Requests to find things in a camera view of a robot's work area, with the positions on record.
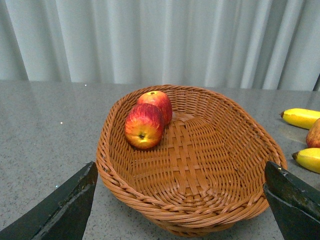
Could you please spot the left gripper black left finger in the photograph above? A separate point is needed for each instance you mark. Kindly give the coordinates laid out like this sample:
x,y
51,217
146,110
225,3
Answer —
x,y
62,215

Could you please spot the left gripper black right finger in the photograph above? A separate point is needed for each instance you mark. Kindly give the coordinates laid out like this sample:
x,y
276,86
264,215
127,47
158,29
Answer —
x,y
294,203

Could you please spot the red apple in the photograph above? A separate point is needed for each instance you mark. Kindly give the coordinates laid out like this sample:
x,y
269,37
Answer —
x,y
144,126
160,100
313,136

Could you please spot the yellow banana lower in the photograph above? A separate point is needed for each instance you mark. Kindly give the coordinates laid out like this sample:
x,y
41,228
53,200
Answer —
x,y
308,158

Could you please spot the yellow banana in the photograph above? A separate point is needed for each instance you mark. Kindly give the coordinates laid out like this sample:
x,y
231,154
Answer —
x,y
300,117
308,158

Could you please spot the yellow banana upper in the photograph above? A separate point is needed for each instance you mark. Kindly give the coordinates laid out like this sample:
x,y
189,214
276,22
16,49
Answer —
x,y
300,117

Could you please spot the brown wicker basket left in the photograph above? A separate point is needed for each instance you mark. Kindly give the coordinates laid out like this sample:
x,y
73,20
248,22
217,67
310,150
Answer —
x,y
206,174

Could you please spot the white pleated curtain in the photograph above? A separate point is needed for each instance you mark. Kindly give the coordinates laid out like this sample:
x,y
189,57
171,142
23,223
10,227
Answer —
x,y
258,44

